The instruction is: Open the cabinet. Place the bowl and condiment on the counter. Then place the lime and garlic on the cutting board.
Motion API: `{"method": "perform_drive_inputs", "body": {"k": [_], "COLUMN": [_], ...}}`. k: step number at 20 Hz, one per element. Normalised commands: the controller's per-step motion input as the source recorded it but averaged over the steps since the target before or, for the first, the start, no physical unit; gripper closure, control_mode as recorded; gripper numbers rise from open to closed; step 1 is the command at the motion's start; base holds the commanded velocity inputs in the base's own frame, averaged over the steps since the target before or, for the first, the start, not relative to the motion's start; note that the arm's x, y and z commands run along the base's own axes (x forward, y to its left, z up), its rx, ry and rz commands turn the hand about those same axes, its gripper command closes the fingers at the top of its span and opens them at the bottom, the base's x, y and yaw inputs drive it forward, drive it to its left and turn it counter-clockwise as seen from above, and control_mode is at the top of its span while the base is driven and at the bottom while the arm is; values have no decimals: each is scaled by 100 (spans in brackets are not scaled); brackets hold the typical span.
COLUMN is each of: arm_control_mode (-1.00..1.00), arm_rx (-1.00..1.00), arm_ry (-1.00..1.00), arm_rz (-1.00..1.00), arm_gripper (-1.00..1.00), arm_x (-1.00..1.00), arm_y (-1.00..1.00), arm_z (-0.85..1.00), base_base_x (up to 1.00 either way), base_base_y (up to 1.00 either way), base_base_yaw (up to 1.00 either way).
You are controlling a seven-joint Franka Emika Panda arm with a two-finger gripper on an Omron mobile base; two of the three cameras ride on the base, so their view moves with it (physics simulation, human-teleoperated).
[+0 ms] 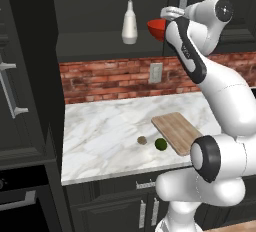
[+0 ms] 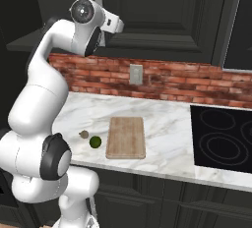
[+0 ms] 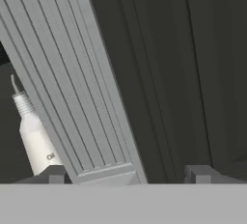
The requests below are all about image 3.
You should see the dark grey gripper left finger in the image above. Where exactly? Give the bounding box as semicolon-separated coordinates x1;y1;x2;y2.
14;164;73;184

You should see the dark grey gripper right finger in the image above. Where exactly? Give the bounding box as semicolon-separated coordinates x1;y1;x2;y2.
183;164;247;184

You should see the white condiment bottle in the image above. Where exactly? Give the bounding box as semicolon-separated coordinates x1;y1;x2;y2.
10;73;64;178

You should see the dark grey panelled cabinet door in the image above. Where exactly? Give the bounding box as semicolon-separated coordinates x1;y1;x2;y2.
82;0;247;184

